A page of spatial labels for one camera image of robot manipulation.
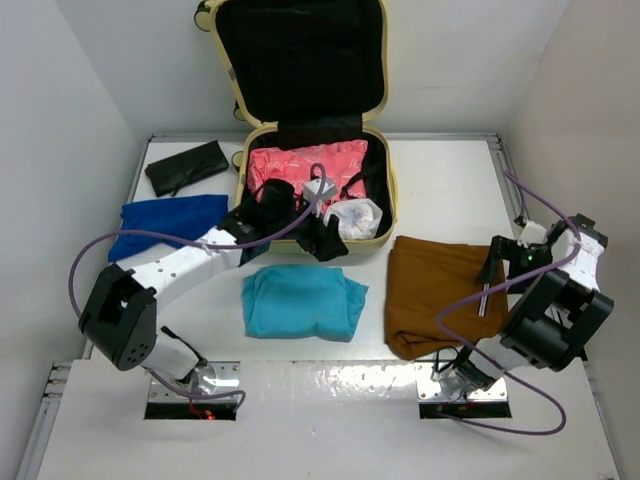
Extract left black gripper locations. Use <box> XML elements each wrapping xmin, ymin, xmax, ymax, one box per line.
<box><xmin>268</xmin><ymin>192</ymin><xmax>348</xmax><ymax>260</ymax></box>

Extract white plastic-wrapped package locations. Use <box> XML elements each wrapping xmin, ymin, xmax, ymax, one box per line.
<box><xmin>323</xmin><ymin>198</ymin><xmax>383</xmax><ymax>241</ymax></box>

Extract light blue t-shirt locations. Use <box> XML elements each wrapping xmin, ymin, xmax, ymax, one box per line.
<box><xmin>241</xmin><ymin>265</ymin><xmax>369</xmax><ymax>342</ymax></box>

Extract pink printed garment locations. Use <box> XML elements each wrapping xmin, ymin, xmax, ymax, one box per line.
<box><xmin>246</xmin><ymin>140</ymin><xmax>368</xmax><ymax>212</ymax></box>

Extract brown shorts with stripe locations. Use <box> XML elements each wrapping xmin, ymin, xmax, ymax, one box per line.
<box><xmin>384</xmin><ymin>236</ymin><xmax>489</xmax><ymax>361</ymax></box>

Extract dark blue cloth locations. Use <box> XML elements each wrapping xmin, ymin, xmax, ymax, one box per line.
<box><xmin>108</xmin><ymin>194</ymin><xmax>229</xmax><ymax>263</ymax></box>

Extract cream yellow hard-shell suitcase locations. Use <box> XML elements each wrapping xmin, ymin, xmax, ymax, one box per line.
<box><xmin>194</xmin><ymin>1</ymin><xmax>398</xmax><ymax>254</ymax></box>

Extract black leather roll pouch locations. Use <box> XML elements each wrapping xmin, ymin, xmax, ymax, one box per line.
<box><xmin>144</xmin><ymin>140</ymin><xmax>229</xmax><ymax>197</ymax></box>

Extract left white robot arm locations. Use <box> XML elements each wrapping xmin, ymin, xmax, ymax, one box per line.
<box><xmin>76</xmin><ymin>164</ymin><xmax>336</xmax><ymax>401</ymax></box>

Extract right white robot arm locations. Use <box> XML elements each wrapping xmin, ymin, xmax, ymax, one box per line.
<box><xmin>431</xmin><ymin>214</ymin><xmax>614</xmax><ymax>399</ymax></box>

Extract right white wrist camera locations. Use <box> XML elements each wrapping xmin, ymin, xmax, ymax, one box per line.
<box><xmin>514</xmin><ymin>216</ymin><xmax>547</xmax><ymax>247</ymax></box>

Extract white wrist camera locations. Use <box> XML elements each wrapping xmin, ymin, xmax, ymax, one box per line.
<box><xmin>514</xmin><ymin>216</ymin><xmax>547</xmax><ymax>247</ymax></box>
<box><xmin>302</xmin><ymin>178</ymin><xmax>337</xmax><ymax>203</ymax></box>

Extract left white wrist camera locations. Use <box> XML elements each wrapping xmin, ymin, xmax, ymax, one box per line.
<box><xmin>302</xmin><ymin>178</ymin><xmax>337</xmax><ymax>203</ymax></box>

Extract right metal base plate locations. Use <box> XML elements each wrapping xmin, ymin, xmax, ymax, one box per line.
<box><xmin>414</xmin><ymin>360</ymin><xmax>509</xmax><ymax>404</ymax></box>

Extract metal base plate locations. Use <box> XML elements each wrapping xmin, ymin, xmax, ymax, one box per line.
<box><xmin>414</xmin><ymin>360</ymin><xmax>509</xmax><ymax>404</ymax></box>
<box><xmin>148</xmin><ymin>362</ymin><xmax>242</xmax><ymax>406</ymax></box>

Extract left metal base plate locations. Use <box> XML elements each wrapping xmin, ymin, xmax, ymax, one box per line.
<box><xmin>148</xmin><ymin>362</ymin><xmax>242</xmax><ymax>406</ymax></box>

